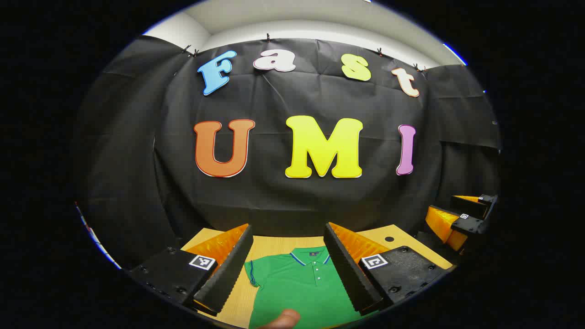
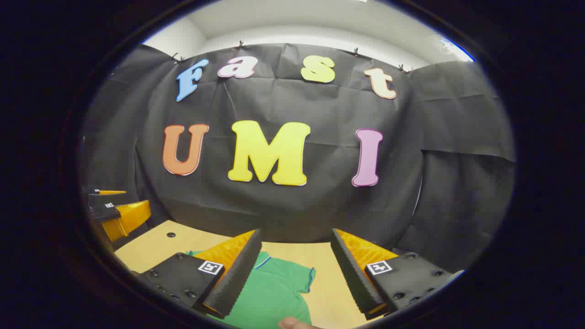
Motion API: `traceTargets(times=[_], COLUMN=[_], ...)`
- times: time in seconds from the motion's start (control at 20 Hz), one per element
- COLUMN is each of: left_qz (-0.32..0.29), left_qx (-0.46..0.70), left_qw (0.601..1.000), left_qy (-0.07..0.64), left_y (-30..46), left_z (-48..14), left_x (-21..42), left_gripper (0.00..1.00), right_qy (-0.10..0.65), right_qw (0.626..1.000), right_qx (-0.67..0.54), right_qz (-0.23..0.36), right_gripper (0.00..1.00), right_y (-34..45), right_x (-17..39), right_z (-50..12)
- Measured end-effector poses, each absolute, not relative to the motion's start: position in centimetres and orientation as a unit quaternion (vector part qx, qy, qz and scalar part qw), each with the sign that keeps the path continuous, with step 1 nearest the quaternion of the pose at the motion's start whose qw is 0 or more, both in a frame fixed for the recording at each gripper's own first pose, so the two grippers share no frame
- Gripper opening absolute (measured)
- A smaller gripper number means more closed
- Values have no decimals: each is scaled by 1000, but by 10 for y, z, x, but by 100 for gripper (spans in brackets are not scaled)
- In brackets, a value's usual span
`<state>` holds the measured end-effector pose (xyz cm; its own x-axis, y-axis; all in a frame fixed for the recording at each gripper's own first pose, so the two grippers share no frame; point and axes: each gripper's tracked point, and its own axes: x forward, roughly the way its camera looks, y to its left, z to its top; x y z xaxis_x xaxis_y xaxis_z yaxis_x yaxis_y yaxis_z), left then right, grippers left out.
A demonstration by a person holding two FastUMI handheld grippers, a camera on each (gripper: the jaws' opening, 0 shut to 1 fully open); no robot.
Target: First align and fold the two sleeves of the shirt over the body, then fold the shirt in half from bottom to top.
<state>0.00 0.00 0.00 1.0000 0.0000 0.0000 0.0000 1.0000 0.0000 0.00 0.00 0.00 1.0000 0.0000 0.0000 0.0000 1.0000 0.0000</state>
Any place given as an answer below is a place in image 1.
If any green T-shirt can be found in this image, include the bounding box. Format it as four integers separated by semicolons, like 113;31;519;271
244;246;380;329

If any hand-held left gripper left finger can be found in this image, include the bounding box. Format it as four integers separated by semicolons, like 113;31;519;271
129;223;255;317

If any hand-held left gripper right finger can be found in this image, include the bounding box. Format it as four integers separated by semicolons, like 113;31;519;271
323;222;457;316

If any black backdrop cloth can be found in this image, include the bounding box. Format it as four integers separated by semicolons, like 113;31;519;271
75;34;501;270

